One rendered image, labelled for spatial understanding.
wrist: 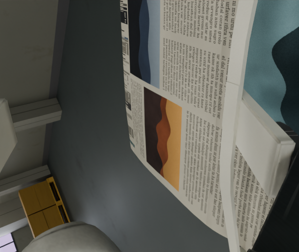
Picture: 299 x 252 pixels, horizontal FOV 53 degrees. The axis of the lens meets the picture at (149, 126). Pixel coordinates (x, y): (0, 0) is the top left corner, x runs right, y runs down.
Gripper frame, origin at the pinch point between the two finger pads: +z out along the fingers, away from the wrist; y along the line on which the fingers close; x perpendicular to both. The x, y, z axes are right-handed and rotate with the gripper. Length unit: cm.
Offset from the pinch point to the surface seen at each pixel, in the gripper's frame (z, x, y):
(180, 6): 8.2, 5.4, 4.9
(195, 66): 6.1, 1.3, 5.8
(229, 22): 3.3, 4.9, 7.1
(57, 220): 489, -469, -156
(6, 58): 343, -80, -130
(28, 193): 520, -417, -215
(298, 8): -0.4, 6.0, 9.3
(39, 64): 373, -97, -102
